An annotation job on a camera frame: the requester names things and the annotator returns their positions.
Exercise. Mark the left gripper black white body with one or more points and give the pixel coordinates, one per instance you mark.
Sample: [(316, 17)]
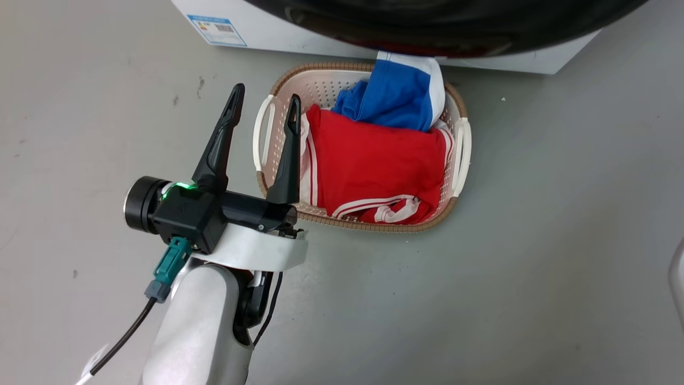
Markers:
[(256, 243)]

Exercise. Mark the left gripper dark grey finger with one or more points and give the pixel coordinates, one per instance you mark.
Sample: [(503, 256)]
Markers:
[(216, 149), (288, 166)]

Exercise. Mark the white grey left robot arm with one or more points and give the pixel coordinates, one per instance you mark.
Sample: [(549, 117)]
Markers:
[(197, 321)]

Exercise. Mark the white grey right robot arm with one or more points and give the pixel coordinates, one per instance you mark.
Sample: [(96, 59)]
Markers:
[(678, 283)]

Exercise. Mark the white washing machine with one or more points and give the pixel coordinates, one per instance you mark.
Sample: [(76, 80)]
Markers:
[(278, 32)]

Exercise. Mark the black round washing machine door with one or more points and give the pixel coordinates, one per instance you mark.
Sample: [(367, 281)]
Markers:
[(454, 21)]

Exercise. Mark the beige plastic laundry basket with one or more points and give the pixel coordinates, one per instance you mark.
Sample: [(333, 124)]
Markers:
[(278, 123)]

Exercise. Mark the red garment with white stripes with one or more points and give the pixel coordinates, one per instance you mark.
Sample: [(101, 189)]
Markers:
[(374, 166)]

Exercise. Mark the blue white energy label sticker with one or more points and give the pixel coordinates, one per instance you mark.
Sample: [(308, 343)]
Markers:
[(216, 29)]

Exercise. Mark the blue and white garment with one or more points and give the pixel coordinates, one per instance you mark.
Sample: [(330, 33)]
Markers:
[(395, 96)]

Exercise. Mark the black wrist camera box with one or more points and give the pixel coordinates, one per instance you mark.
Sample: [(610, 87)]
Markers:
[(187, 216)]

